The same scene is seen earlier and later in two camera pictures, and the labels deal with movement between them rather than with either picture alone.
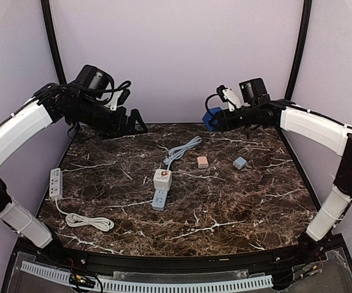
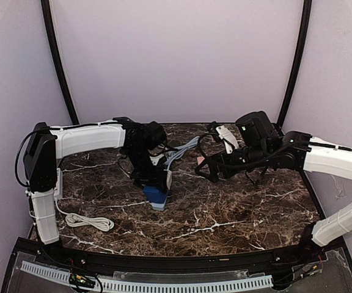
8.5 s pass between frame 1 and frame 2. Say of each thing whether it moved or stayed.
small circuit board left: stayed
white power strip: stayed
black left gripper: moved
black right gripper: moved
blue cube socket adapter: moved
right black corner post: stayed
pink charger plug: stayed
